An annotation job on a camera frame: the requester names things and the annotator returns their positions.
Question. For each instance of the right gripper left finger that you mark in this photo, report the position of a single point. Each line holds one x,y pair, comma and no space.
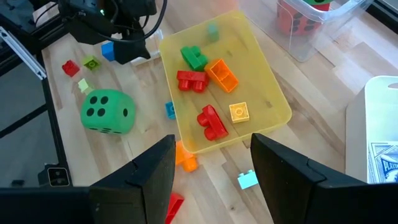
124,199

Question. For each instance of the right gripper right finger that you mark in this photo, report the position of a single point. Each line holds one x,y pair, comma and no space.
295,193

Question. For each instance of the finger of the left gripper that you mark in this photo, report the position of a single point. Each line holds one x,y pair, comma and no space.
140,49
122,51

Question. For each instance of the blue single-stud toy block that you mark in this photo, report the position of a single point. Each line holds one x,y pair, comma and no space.
107,51

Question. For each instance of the lime small toy brick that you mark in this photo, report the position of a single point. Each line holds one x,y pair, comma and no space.
91,62

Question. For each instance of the mint small toy brick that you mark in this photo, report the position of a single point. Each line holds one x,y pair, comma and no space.
247,179

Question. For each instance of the red two-stud toy block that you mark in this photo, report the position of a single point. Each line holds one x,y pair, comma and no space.
174,207
192,80
213,122

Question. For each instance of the green toy block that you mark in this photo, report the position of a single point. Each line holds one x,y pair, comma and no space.
194,57

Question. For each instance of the orange hollow toy block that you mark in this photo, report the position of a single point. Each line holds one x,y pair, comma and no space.
222,74

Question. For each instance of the yellow small toy brick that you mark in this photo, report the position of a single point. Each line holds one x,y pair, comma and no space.
239,112

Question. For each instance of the yellow translucent tray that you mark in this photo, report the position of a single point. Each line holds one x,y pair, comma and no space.
264,93

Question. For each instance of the white plastic bin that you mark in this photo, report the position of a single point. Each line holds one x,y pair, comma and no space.
373,118

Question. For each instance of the red foam dice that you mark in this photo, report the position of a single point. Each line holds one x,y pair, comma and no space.
295,23

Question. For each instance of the clear plastic storage bin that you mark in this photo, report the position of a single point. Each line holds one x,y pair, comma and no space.
342,18

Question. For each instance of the green foam dice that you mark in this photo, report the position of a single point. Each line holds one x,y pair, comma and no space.
317,1
108,111

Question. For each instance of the red small toy brick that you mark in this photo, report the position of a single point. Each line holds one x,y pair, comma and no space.
70,68

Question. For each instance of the pale green small toy brick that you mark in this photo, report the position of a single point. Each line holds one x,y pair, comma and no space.
84,84

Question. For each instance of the teal small toy brick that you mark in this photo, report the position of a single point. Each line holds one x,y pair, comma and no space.
170,110

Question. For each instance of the orange tall toy block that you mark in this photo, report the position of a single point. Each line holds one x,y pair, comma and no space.
186,158

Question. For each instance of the silver aluminium extrusion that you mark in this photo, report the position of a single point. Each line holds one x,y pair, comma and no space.
21,53

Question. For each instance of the blue playing card deck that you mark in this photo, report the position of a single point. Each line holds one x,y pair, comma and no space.
384,161

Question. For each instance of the table-level camera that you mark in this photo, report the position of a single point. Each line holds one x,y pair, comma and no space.
57,176

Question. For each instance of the black metal rig frame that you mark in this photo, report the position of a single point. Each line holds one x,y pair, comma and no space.
54,124

